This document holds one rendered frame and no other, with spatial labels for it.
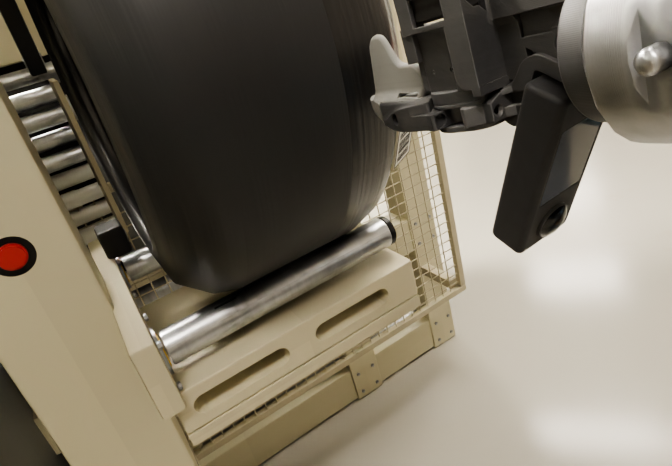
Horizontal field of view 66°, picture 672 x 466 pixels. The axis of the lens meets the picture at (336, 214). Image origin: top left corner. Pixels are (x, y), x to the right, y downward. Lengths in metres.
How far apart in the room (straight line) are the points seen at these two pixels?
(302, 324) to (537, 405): 1.12
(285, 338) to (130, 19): 0.41
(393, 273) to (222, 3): 0.43
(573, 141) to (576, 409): 1.43
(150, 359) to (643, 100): 0.51
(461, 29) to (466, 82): 0.03
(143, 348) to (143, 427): 0.21
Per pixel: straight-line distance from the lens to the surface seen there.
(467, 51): 0.28
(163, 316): 0.93
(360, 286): 0.70
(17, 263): 0.65
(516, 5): 0.28
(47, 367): 0.71
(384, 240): 0.72
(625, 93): 0.22
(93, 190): 1.05
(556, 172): 0.30
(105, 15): 0.46
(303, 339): 0.68
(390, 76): 0.36
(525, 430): 1.63
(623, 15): 0.22
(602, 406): 1.70
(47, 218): 0.65
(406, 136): 0.60
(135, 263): 0.89
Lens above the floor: 1.24
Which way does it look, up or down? 24 degrees down
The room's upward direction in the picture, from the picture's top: 15 degrees counter-clockwise
